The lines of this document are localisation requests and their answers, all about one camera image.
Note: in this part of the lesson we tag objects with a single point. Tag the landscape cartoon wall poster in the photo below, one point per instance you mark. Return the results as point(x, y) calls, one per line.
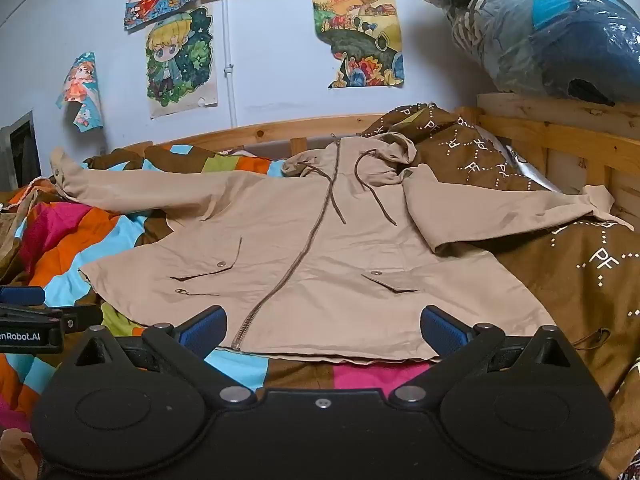
point(357, 35)

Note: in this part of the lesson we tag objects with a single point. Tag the silvery plastic strip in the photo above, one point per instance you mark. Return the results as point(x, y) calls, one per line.
point(530, 167)

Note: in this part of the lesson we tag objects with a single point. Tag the blond cartoon wall poster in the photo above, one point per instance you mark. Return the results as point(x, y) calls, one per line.
point(180, 60)

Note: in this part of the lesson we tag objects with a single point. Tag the beige hooded jacket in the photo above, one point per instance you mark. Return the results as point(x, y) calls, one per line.
point(360, 260)

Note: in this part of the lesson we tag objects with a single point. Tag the small orange-haired cartoon poster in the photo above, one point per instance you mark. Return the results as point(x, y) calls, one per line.
point(82, 90)

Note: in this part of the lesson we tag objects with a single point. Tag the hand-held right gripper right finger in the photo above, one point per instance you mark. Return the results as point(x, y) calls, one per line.
point(444, 334)

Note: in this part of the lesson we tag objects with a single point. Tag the dark framed panel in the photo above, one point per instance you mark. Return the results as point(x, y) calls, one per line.
point(20, 152)

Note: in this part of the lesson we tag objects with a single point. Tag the white wall pipe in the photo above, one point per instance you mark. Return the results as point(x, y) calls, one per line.
point(230, 60)

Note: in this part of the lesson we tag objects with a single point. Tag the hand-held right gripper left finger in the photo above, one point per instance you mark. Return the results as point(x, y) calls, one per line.
point(204, 334)

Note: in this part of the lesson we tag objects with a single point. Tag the wooden bed frame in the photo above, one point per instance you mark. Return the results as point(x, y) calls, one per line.
point(560, 130)

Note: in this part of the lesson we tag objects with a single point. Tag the tan cloth with lace trim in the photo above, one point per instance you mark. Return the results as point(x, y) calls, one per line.
point(12, 230)

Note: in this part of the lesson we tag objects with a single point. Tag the multicoloured patchwork bedsheet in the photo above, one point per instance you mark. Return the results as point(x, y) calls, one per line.
point(65, 240)

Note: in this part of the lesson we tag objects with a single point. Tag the clear plastic bag of bedding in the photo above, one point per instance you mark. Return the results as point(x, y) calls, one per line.
point(525, 35)

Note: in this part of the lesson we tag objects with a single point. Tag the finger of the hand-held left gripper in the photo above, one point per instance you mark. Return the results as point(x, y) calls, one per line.
point(22, 296)
point(82, 319)

